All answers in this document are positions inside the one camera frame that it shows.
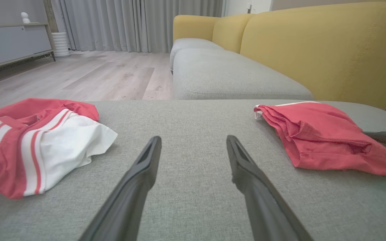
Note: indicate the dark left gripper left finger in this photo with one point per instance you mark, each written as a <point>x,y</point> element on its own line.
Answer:
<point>136,180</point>

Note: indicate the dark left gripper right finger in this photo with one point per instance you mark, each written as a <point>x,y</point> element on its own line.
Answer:
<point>256,194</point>

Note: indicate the red shorts with white trim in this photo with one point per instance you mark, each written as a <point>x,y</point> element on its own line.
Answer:
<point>323,137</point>

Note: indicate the red white Bulls jersey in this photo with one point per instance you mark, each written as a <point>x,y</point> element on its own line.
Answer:
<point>18,150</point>

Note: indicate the large grey sofa seat cushion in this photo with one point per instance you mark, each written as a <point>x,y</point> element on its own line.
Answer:
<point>193,201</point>

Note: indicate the wide yellow sofa backrest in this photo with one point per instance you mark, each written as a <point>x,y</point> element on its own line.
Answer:
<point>330,50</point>

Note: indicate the medium grey sofa seat cushion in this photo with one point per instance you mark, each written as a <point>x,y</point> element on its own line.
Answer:
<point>226,77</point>

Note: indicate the small grey sofa seat cushion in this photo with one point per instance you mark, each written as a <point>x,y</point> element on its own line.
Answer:
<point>189,44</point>

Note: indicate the white ribbed floor vase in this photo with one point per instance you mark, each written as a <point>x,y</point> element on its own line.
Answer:
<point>60,45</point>

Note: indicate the grey pleated curtain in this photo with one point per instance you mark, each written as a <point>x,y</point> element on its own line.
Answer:
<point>129,23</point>

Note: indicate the yellow sofa end backrest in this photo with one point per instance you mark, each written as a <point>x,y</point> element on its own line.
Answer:
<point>193,26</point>

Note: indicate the narrow yellow sofa backrest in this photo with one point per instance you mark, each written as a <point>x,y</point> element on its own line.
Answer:
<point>230,31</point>

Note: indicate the grey wooden sideboard cabinet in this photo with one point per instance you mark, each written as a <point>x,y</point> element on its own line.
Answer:
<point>15,43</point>

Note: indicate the small white figurine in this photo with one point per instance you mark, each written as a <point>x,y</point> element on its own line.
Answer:
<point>25,17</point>

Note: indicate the brown wooden post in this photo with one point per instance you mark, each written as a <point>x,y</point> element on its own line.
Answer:
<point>50,15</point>

